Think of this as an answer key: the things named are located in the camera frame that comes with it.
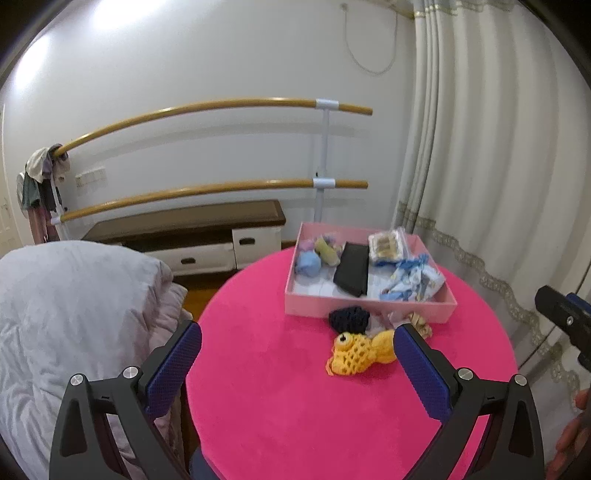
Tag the person's right hand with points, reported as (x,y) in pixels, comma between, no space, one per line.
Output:
(570,443)

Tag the wooden ballet barre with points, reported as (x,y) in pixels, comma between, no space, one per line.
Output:
(194,107)
(194,189)

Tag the white barre stand post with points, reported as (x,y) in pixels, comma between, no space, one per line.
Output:
(324,147)

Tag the person's leg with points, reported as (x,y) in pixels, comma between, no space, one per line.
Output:
(203,468)

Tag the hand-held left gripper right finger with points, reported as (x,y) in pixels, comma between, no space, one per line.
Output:
(422,374)

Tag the yellow-green soft toy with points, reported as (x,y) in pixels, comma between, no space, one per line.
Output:
(327,254)

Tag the purple sheer scrunchie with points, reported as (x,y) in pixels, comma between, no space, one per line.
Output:
(333,240)

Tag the beige scrunchie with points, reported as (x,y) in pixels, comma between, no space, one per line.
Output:
(421,324)

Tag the dark navy crochet scrunchie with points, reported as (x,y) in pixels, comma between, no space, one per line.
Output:
(348,319)

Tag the pink cardboard box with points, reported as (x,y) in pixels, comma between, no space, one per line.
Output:
(369,311)

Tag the grey bed duvet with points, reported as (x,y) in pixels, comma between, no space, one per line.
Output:
(69,314)

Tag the white door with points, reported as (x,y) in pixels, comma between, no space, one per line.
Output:
(8,221)

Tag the pale sheer scrunchie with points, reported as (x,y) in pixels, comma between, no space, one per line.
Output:
(390,321)

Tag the dark top storage bench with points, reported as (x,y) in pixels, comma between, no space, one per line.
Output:
(184,217)

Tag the yellow crochet fish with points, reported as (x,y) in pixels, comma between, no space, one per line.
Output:
(360,353)

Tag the black pouch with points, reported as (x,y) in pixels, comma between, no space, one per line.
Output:
(352,270)

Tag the pink round tablecloth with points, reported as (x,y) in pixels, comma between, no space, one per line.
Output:
(300,406)

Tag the white wall sockets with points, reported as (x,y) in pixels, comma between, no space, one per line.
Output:
(91,177)

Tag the blue white hair accessory pack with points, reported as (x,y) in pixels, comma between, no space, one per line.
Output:
(415,279)

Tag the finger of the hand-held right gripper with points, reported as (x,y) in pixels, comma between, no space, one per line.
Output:
(561,314)

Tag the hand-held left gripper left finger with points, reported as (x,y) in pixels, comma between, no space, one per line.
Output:
(173,369)

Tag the white bench drawer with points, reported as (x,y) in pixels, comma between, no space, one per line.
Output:
(256,247)
(198,259)

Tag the cream pleated curtain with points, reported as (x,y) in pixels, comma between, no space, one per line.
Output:
(498,161)

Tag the light blue scrunchie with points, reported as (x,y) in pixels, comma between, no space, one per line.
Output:
(308,264)

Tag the hanging clothes bundle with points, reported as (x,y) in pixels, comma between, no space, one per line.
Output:
(39,175)

